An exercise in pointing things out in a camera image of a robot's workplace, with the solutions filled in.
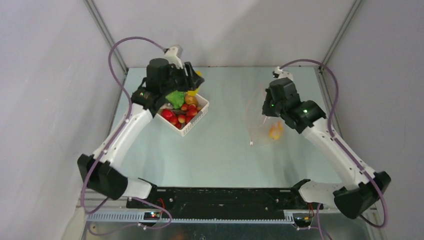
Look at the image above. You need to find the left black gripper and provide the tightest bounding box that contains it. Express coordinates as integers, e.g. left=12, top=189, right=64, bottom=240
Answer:
left=161, top=62, right=205, bottom=97

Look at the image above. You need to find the green toy lettuce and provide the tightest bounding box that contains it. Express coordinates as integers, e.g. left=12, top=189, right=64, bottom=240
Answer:
left=165, top=91, right=185, bottom=109

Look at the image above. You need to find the orange toy fruit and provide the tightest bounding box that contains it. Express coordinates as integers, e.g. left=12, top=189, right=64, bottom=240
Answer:
left=268, top=121, right=284, bottom=141

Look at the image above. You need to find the clear zip top bag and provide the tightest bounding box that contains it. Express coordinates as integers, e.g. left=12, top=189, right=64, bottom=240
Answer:
left=245, top=87, right=284, bottom=147

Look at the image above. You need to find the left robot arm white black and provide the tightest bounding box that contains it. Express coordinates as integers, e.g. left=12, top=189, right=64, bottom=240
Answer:
left=77, top=58, right=205, bottom=208

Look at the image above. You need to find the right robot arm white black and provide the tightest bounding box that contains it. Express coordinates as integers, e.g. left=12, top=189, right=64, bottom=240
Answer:
left=262, top=77, right=391, bottom=219

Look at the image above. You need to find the brown toy potato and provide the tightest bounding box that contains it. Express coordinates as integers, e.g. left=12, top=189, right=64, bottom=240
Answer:
left=184, top=95, right=199, bottom=107

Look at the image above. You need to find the white perforated plastic basket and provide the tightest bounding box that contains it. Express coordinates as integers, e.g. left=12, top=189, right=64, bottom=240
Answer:
left=156, top=91, right=209, bottom=137

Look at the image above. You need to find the red toy apple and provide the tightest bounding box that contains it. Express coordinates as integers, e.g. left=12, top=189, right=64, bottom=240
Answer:
left=160, top=109, right=176, bottom=121

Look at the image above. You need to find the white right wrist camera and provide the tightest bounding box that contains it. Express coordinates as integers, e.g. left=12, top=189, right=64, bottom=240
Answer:
left=272, top=66, right=294, bottom=81

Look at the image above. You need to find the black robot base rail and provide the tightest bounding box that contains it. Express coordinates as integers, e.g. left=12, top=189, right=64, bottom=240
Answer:
left=146, top=184, right=318, bottom=220

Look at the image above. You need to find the grey slotted cable duct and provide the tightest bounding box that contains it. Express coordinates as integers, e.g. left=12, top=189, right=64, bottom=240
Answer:
left=87, top=211, right=295, bottom=224

